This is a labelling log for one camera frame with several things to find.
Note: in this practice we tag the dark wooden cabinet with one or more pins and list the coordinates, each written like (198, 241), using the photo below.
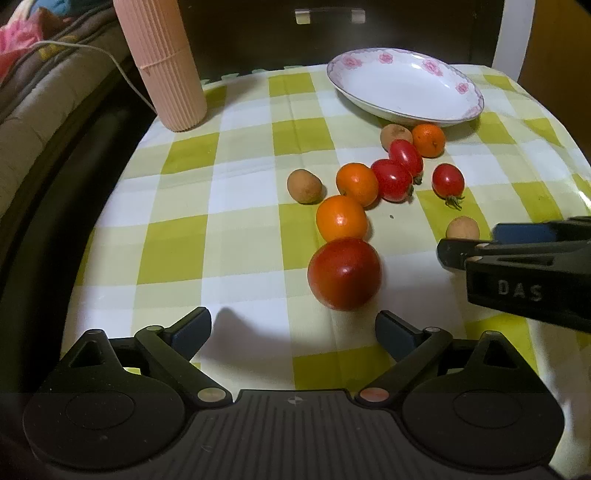
(238, 37)

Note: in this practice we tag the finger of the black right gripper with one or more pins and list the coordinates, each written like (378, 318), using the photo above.
(572, 229)
(569, 256)

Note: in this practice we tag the red cherry tomato with stem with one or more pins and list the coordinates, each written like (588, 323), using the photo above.
(449, 184)

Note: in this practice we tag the orange mandarin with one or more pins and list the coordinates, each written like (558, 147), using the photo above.
(429, 140)
(359, 182)
(341, 217)

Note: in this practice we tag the silver drawer handle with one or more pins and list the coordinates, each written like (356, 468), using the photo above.
(317, 15)

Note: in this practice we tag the pink floral cloth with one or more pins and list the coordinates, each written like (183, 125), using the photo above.
(16, 38)

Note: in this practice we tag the brown longan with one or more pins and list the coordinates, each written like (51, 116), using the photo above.
(464, 228)
(393, 132)
(304, 187)

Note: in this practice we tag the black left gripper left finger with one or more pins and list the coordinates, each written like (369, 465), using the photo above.
(167, 354)

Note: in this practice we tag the blue cloth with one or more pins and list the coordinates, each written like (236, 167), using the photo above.
(67, 8)

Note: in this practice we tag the white floral ceramic plate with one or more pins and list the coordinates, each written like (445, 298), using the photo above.
(406, 87)

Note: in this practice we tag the large red tomato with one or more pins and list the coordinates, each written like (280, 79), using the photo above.
(345, 274)

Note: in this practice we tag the pink ribbed cylindrical container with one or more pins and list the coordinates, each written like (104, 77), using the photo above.
(155, 35)

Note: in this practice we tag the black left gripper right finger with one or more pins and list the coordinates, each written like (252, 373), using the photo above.
(415, 353)

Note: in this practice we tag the green white checkered tablecloth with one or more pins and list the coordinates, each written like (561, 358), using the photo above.
(269, 215)

